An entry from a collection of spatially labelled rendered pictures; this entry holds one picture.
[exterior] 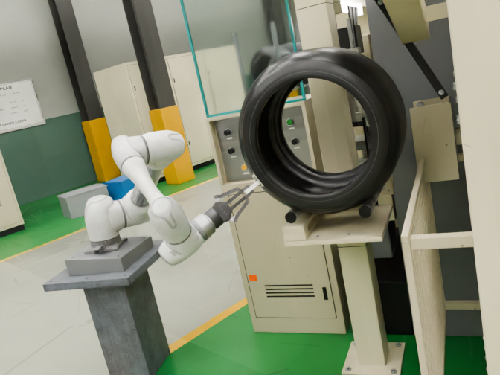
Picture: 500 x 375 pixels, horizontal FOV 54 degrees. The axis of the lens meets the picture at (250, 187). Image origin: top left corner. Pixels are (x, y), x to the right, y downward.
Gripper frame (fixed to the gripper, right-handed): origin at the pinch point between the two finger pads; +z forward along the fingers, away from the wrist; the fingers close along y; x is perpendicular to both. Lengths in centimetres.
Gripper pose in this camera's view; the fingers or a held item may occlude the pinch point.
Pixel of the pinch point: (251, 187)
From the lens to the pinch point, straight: 184.1
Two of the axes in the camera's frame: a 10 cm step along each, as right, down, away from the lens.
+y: 6.3, 7.8, -0.1
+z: 7.5, -6.1, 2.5
